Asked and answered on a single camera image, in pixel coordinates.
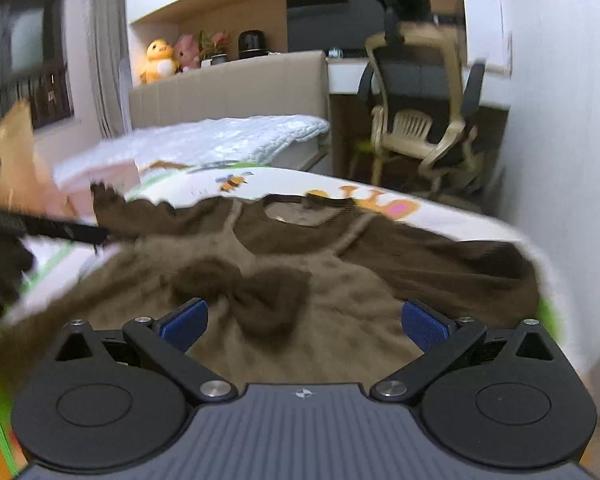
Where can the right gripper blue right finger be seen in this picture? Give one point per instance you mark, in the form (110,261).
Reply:
(443,341)

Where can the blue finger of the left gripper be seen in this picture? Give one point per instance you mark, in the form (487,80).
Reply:
(70,231)

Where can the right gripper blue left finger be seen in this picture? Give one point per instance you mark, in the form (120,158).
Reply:
(162,344)

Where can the brown polka dot garment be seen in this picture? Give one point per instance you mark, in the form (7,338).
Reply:
(299,289)

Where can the colourful cartoon play mat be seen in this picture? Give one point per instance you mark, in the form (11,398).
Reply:
(512,408)

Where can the brown paper bag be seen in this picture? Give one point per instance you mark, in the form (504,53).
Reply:
(26,183)

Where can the pink gift box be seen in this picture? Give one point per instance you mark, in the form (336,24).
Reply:
(72,199)

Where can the yellow duck plush toy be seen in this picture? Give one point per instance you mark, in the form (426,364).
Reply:
(159,62)

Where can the pink plush toy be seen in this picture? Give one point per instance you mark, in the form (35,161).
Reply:
(186,53)

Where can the white quilted mattress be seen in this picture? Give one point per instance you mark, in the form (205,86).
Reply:
(257,139)

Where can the beige mesh office chair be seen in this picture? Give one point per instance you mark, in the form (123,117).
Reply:
(439,136)

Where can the potted pink flower plant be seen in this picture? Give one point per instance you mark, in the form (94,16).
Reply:
(210,45)

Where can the white desk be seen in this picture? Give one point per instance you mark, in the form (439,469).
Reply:
(417,81)

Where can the black round appliance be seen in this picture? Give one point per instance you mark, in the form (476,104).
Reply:
(251,44)

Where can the beige upholstered headboard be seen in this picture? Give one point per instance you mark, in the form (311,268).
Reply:
(274,85)

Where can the black computer monitor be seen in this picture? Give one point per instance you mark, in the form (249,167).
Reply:
(345,24)

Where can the white paper on wall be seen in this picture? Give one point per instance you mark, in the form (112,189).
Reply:
(487,35)

